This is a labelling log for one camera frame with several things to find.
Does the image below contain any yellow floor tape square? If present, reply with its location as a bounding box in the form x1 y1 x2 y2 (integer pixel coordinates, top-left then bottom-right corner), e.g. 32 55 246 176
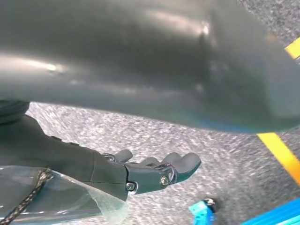
257 37 300 187

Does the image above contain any blue metal shelf rack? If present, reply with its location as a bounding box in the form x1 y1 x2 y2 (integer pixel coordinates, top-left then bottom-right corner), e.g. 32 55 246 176
188 197 300 225

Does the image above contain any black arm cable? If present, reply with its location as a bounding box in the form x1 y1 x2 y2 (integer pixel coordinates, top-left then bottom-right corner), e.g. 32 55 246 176
0 169 52 225

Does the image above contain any clear plastic hand wrap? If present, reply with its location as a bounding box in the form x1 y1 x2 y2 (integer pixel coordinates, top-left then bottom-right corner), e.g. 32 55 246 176
0 166 130 225

